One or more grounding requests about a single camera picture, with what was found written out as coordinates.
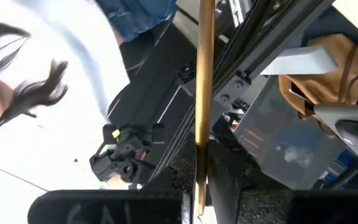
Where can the white paper sheet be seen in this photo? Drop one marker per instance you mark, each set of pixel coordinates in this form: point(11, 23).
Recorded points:
point(300, 60)

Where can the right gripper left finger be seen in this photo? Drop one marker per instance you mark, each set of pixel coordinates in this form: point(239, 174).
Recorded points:
point(179, 177)

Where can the black device with yellow tag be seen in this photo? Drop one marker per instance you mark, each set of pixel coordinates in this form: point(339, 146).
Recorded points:
point(123, 155)

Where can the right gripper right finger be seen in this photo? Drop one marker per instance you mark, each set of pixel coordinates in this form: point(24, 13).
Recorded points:
point(232, 174)

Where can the brown leather bag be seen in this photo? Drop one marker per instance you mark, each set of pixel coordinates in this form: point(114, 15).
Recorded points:
point(325, 81)

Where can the gold cutlery piece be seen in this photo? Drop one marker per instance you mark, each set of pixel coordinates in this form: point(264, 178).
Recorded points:
point(204, 77)

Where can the person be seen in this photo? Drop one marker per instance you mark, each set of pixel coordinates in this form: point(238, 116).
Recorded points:
point(73, 93)

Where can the clear plastic storage box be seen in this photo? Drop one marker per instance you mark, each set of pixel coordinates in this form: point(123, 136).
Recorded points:
point(278, 124)

